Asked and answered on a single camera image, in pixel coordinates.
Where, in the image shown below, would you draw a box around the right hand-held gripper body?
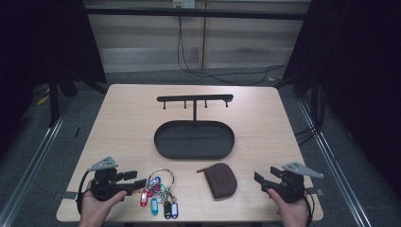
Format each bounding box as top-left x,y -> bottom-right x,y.
268,161 -> 324,204

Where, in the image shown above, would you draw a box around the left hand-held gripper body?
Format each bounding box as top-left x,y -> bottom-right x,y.
89,155 -> 134,202

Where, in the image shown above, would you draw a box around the keyring with coloured key tags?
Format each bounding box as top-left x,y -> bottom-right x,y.
138,167 -> 180,220

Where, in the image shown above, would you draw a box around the person's right hand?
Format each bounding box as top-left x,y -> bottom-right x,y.
267,188 -> 309,227

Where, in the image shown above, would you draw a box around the person's left hand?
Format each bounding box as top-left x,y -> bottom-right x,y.
78,188 -> 128,227

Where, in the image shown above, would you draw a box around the grey tape strip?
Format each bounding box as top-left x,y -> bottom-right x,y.
305,186 -> 324,198
61,190 -> 78,201

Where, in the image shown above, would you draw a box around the brown zip pouch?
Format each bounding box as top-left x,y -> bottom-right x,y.
196,162 -> 238,201

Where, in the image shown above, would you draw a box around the black key rack with tray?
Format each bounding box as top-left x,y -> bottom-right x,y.
153,94 -> 236,161

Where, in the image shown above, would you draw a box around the dark curtain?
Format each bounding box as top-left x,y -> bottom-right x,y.
282,0 -> 401,202
0,0 -> 108,159

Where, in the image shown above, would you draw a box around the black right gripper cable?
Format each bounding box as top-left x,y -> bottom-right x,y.
302,188 -> 317,227

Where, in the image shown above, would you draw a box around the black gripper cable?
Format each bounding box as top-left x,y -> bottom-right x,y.
302,188 -> 317,227
76,169 -> 96,216

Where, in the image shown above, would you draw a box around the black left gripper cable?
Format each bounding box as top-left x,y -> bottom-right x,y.
76,169 -> 96,216

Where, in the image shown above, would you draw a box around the black floor cables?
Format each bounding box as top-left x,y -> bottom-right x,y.
293,125 -> 320,147

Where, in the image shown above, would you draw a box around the metal floor rail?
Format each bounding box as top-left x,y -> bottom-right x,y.
0,103 -> 74,227
296,97 -> 375,227

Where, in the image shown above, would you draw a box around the black hanging wall cable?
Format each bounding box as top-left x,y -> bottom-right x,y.
176,15 -> 288,87

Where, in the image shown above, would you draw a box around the black horizontal frame bar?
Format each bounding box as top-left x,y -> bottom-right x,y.
84,7 -> 308,21

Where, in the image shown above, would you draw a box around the white wall socket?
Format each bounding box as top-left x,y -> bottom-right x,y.
171,0 -> 197,9

